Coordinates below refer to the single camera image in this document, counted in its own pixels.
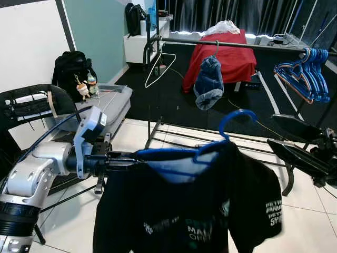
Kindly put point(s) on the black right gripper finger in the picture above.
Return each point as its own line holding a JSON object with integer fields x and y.
{"x": 297, "y": 126}
{"x": 295, "y": 155}

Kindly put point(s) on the black printed t-shirt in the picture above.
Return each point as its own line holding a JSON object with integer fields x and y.
{"x": 174, "y": 211}

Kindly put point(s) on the blue plastic hanger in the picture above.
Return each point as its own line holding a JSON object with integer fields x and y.
{"x": 231, "y": 113}

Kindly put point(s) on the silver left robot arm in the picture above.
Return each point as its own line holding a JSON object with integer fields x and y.
{"x": 31, "y": 174}

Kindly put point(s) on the bunch of blue hangers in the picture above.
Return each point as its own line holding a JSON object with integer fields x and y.
{"x": 313, "y": 79}

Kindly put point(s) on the grey storage box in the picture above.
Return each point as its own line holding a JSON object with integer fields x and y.
{"x": 113, "y": 105}

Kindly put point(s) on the red bed cover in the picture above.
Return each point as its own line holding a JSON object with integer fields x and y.
{"x": 231, "y": 58}

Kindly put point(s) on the black backpack with toys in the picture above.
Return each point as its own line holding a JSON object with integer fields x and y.
{"x": 68, "y": 68}

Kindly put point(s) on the blue denim shorts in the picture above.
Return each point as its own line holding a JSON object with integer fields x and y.
{"x": 208, "y": 84}

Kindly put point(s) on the black clothes rack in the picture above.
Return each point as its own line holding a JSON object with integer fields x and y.
{"x": 237, "y": 44}

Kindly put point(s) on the white low cabinet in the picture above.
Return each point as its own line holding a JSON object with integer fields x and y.
{"x": 134, "y": 50}

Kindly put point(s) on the black folding chair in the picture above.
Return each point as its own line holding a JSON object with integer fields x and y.
{"x": 10, "y": 97}

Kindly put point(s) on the dark curtain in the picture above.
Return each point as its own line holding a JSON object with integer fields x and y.
{"x": 263, "y": 13}

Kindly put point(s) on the white plastic bag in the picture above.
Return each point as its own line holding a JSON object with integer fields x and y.
{"x": 224, "y": 27}

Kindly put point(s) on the plain black backpack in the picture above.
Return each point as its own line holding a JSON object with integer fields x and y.
{"x": 135, "y": 18}

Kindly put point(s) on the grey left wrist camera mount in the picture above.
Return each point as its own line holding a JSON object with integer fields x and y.
{"x": 92, "y": 124}

